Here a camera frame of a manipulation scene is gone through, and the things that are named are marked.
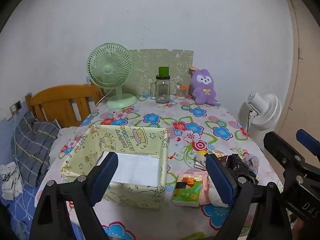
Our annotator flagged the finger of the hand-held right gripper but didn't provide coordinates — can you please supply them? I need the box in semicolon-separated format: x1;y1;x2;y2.
296;129;320;155
264;131;320;180

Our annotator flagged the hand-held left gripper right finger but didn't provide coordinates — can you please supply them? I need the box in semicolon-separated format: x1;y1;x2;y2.
205;152;293;240

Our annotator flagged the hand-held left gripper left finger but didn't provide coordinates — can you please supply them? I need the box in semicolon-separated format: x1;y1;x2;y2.
29;152;119;240

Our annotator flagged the white towel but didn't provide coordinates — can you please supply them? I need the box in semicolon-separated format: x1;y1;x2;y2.
209;180;230;208

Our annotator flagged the pink packet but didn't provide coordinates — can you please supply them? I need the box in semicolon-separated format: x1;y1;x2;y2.
200;174;213;205

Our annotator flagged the grey drawstring pouch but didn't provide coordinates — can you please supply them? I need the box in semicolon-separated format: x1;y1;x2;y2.
225;154;252;180

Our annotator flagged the yellow snack packet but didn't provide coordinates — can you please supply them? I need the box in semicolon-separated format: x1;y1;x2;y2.
197;149;227;165

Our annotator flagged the white plastic packet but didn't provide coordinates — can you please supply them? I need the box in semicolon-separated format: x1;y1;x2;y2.
194;152;208;168

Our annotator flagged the green tissue packet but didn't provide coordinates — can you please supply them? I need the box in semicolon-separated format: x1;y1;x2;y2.
171;174;203;208

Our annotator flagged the yellow cartoon paper box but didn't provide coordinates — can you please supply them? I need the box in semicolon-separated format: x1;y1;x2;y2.
61;124;170;209

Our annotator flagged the white standing fan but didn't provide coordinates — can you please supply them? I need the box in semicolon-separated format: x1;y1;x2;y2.
237;92;282;140

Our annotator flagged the beige wardrobe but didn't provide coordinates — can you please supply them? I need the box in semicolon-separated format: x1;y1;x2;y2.
280;0;320;160

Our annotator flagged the white bed cloth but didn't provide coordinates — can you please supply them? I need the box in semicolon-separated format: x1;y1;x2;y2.
50;126;83;163

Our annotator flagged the floral tablecloth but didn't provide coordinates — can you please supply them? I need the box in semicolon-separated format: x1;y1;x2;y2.
35;94;288;240

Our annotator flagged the grey plaid pillow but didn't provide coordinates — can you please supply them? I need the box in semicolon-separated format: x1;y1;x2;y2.
10;111;60;188

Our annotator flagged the purple plush bunny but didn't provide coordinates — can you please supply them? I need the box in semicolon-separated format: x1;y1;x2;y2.
189;66;217;105

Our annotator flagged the blue bed sheet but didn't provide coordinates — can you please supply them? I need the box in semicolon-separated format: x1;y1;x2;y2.
0;120;58;240

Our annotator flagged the crumpled white cloth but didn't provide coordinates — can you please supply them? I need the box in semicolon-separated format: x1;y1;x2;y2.
0;162;23;200

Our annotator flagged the wooden headboard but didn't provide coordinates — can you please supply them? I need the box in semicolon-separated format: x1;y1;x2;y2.
25;84;105;128

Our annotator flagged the cotton swab jar orange lid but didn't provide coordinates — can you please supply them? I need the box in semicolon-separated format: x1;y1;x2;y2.
175;82;190;99

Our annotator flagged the glass jar with green lid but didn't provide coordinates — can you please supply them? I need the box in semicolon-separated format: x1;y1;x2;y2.
150;66;171;104

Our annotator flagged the green desk fan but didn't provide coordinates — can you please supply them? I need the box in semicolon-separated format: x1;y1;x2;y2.
86;43;137;109

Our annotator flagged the green patterned board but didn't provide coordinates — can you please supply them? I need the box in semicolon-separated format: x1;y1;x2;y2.
129;49;194;97

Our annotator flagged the wall socket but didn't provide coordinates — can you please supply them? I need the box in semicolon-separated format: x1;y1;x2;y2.
9;100;22;113

